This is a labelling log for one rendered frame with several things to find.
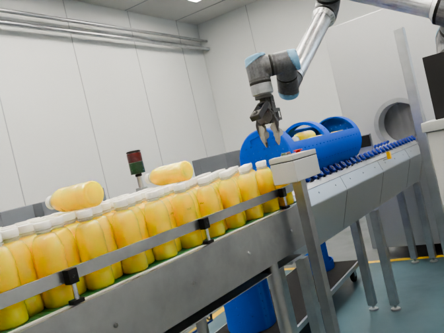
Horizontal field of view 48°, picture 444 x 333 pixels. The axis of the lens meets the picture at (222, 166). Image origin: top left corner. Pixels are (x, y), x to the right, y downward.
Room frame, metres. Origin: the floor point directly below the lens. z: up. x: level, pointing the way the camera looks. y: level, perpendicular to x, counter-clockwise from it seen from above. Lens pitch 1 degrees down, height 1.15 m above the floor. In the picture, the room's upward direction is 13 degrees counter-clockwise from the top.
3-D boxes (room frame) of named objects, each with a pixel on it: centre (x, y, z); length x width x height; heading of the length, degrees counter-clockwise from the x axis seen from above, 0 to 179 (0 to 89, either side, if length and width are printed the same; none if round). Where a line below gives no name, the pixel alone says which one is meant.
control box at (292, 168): (1.91, -0.27, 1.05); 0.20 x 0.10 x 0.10; 144
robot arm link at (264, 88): (2.07, -0.23, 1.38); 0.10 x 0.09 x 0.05; 54
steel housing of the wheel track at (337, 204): (3.09, -0.78, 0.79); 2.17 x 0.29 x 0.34; 144
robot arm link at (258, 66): (2.07, -0.23, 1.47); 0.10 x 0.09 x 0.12; 88
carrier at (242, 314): (2.92, 0.03, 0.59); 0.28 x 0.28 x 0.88
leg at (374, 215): (3.05, -0.84, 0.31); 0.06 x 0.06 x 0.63; 54
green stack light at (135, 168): (2.15, 0.36, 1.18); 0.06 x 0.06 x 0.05
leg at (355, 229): (3.14, -0.73, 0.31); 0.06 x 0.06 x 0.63; 54
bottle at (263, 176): (1.96, -0.15, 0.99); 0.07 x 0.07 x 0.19
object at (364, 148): (3.32, -0.95, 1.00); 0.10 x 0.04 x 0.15; 54
